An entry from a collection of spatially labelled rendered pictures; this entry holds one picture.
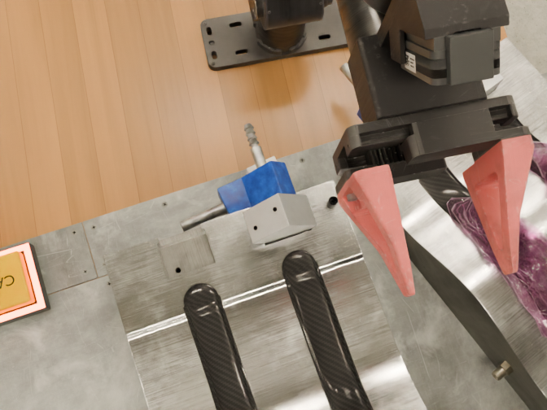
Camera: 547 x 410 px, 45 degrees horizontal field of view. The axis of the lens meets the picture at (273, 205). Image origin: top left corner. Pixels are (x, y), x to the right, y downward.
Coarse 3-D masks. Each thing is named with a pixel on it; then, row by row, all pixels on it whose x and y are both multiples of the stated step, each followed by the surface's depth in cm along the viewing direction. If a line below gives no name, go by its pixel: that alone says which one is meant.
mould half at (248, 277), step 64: (320, 192) 71; (128, 256) 69; (256, 256) 69; (320, 256) 70; (128, 320) 67; (256, 320) 68; (384, 320) 69; (192, 384) 66; (256, 384) 67; (320, 384) 67; (384, 384) 67
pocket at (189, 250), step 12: (168, 240) 71; (180, 240) 71; (192, 240) 72; (204, 240) 72; (168, 252) 72; (180, 252) 72; (192, 252) 72; (204, 252) 72; (168, 264) 71; (180, 264) 71; (192, 264) 71; (204, 264) 71; (168, 276) 71
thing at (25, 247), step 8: (16, 248) 75; (24, 248) 75; (32, 264) 75; (32, 272) 75; (32, 280) 74; (40, 288) 74; (40, 296) 74; (40, 304) 74; (16, 312) 73; (24, 312) 73; (0, 320) 73
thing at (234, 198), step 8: (272, 160) 76; (248, 168) 75; (232, 184) 76; (240, 184) 76; (224, 192) 76; (232, 192) 76; (240, 192) 76; (224, 200) 76; (232, 200) 76; (240, 200) 76; (248, 200) 76; (216, 208) 76; (224, 208) 76; (232, 208) 75; (240, 208) 76; (192, 216) 76; (200, 216) 76; (208, 216) 76; (216, 216) 77; (184, 224) 76; (192, 224) 76
